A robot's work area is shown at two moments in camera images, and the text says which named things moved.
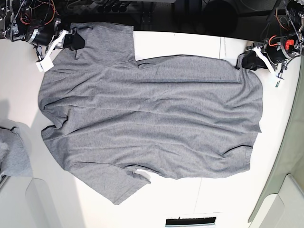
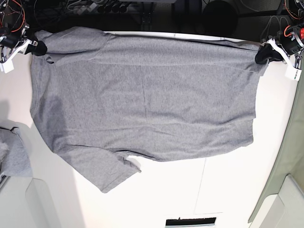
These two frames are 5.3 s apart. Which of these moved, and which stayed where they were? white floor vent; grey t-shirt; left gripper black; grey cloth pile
Moved: left gripper black; grey t-shirt
Stayed: white floor vent; grey cloth pile
